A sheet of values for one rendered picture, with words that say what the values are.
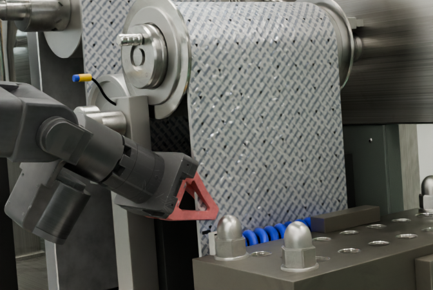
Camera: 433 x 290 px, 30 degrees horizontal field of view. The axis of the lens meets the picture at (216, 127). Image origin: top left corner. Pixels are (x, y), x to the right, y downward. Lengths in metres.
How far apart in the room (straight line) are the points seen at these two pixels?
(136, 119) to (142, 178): 0.13
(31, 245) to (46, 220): 0.83
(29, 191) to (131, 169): 0.10
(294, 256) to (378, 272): 0.09
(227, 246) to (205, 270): 0.03
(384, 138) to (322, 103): 0.14
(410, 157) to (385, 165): 0.22
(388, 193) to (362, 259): 0.34
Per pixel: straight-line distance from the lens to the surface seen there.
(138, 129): 0.95
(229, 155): 0.93
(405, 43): 1.10
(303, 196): 1.01
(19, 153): 0.75
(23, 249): 1.64
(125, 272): 0.98
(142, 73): 0.93
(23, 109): 0.74
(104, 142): 0.81
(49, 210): 0.82
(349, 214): 0.98
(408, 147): 1.36
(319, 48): 1.03
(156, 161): 0.85
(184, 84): 0.90
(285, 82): 0.99
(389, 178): 1.15
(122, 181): 0.83
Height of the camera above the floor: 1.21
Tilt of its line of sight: 3 degrees down
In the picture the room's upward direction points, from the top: 4 degrees counter-clockwise
